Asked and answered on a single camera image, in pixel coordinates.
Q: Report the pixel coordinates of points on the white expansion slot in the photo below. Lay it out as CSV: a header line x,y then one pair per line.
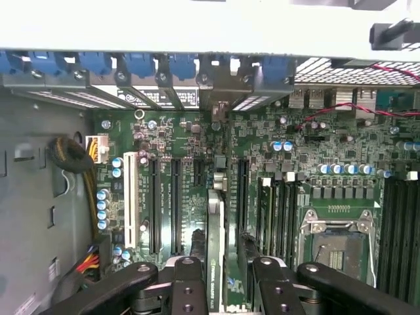
x,y
131,200

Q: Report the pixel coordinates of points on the long black expansion slot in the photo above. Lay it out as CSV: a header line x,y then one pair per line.
x,y
155,203
176,203

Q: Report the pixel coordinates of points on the short black expansion slot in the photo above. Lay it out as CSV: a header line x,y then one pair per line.
x,y
197,172

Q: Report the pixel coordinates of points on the open black PC case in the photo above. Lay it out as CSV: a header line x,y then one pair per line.
x,y
210,26

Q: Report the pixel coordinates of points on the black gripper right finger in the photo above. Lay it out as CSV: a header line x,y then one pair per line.
x,y
275,292

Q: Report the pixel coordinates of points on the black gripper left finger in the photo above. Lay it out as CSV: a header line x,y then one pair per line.
x,y
188,292

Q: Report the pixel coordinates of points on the CPU socket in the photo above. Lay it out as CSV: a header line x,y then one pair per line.
x,y
341,252

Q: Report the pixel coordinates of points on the green motherboard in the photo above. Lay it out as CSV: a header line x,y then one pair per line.
x,y
183,138

